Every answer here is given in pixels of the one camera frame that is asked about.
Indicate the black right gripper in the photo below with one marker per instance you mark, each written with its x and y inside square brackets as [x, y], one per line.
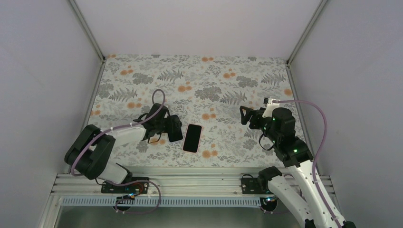
[255, 114]

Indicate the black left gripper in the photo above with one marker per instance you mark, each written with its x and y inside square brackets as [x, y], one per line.
[166, 131]

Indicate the black phone teal edge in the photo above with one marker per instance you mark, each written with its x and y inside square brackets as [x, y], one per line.
[174, 128]

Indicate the black phone pink edge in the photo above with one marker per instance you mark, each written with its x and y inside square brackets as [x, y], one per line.
[192, 138]

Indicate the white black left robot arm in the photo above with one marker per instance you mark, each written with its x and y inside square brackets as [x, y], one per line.
[90, 154]

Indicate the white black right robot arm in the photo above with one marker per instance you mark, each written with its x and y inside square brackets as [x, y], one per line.
[314, 208]

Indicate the floral patterned table mat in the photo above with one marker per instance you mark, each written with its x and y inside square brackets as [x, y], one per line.
[202, 90]

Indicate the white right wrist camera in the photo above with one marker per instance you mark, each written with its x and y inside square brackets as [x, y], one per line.
[271, 104]

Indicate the right aluminium corner post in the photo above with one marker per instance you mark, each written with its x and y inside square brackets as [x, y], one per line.
[312, 22]

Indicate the aluminium corner post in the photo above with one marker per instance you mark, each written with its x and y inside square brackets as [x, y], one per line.
[82, 21]
[312, 22]

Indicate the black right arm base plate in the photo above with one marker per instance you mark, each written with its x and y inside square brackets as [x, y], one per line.
[250, 186]

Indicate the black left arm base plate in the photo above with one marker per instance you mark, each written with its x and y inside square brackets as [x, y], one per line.
[140, 187]

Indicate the grey slotted cable duct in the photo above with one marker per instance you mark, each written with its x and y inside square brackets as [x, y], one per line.
[249, 202]

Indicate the aluminium front rail frame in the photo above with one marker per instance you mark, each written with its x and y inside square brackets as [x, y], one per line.
[163, 182]

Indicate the left aluminium corner post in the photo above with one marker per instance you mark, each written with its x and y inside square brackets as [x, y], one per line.
[82, 21]

